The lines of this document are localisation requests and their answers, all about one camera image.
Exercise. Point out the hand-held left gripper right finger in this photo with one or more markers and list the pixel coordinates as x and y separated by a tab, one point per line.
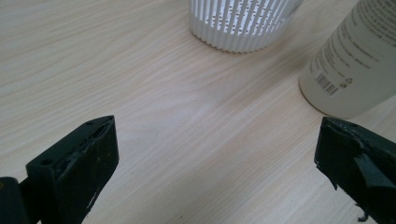
351	158

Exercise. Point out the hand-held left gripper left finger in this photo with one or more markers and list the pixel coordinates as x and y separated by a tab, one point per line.
74	174

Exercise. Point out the cream plastic bottle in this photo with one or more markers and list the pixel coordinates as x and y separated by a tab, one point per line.
351	68

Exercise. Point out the white slatted plastic basket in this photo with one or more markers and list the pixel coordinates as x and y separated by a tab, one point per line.
239	28

